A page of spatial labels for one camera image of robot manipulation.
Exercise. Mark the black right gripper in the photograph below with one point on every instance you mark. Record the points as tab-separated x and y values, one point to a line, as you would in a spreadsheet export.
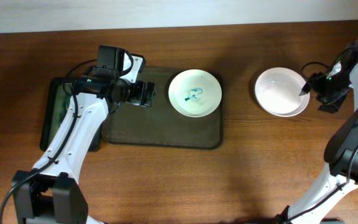
330	104

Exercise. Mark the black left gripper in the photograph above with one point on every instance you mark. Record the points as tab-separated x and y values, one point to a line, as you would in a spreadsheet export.
148	93

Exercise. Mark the pink plate with green stain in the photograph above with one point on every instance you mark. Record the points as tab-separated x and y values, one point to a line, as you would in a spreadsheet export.
279	84

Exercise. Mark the cream plate with green stain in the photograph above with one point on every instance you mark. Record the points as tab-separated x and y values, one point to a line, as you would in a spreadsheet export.
195	93

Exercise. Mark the light grey plate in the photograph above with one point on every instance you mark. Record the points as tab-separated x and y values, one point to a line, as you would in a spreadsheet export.
284	108

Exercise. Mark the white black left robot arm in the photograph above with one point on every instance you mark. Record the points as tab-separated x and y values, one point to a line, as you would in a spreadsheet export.
49	192

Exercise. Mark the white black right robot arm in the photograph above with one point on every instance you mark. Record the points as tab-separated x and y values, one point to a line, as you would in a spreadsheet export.
339	175

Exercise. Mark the dark brown serving tray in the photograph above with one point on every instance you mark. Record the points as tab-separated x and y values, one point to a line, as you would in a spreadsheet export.
161	124

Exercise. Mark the black water tray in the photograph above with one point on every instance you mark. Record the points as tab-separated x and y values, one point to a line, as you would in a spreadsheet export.
56	109

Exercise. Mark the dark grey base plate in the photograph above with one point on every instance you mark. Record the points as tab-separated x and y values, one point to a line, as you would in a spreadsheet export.
332	221

